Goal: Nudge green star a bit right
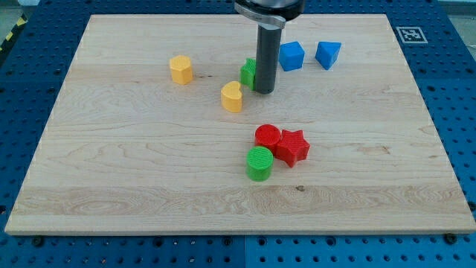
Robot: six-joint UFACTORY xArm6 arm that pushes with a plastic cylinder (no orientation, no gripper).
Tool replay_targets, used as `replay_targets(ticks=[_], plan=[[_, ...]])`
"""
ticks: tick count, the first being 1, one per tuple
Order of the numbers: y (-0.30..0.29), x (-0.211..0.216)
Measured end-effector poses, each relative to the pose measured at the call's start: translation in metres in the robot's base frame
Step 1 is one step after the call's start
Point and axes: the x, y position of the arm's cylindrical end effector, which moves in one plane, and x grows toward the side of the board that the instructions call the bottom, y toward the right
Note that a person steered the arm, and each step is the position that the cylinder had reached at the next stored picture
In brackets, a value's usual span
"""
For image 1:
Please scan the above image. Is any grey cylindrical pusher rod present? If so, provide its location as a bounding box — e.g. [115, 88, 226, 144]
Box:
[255, 25, 282, 95]

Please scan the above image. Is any green star block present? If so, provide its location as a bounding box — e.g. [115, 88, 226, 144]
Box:
[239, 58, 256, 91]

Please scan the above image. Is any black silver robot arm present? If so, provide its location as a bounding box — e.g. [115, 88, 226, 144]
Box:
[234, 0, 305, 95]

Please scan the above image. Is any red star block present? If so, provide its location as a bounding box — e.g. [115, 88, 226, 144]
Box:
[274, 130, 310, 168]

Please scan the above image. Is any blue cube block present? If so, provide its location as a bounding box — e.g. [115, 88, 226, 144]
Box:
[278, 41, 305, 71]

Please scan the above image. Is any blue triangle block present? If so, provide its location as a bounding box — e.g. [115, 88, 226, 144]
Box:
[315, 41, 341, 70]

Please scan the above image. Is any yellow heart block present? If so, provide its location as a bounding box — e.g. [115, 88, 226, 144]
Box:
[221, 81, 242, 113]

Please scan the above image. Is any yellow hexagon block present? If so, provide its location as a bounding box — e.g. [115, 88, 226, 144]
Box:
[169, 55, 193, 85]

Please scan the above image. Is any red cylinder block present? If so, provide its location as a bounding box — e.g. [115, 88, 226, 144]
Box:
[254, 124, 281, 154]

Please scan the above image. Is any green cylinder block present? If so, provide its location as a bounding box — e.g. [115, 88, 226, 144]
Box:
[245, 146, 274, 182]

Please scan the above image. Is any white fiducial marker tag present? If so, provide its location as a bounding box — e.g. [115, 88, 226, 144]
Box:
[396, 26, 428, 44]

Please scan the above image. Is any light wooden board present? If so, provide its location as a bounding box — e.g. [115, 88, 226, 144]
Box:
[5, 14, 475, 236]

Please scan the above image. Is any black yellow hazard tape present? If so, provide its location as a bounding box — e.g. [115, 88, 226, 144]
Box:
[1, 14, 28, 54]

